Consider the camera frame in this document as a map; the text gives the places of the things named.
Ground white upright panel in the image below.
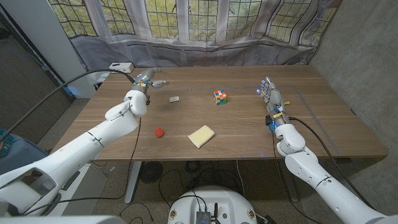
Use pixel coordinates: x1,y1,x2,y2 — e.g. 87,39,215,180
0,0,96,99

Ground grey table leg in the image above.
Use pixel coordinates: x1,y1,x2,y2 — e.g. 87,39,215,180
278,159,300,203

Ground round black fan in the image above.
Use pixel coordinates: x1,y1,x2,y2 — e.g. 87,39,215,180
139,161,164,184

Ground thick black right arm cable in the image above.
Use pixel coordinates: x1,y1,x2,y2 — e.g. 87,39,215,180
289,116,377,211

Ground printed window backdrop cloth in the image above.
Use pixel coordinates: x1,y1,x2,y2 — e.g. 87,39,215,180
48,0,343,74

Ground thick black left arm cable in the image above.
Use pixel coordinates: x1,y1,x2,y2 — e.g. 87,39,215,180
0,68,136,144

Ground white power box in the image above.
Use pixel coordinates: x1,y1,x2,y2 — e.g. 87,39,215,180
109,62,135,74

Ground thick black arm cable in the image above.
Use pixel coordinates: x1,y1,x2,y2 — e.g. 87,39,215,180
289,116,377,211
0,68,136,144

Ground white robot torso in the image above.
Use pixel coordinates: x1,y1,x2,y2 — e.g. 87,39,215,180
167,185,258,224

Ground white table leg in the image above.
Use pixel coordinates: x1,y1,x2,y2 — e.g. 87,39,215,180
124,161,143,205

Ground blue upholstered seat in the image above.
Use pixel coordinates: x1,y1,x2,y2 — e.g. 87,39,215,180
0,129,49,175

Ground thin black left wrist cable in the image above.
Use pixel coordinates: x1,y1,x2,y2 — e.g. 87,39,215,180
23,117,142,216

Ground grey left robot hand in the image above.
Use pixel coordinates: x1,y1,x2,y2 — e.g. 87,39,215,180
132,67,170,94

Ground yellow sponge block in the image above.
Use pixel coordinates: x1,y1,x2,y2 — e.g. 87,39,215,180
187,124,216,149

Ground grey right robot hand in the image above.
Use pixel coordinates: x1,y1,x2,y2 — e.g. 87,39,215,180
256,76,289,127

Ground grey electronics box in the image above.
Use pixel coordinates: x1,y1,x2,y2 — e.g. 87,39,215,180
195,210,211,224

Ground multicoloured puzzle cube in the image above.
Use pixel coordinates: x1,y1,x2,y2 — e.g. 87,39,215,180
213,90,228,106

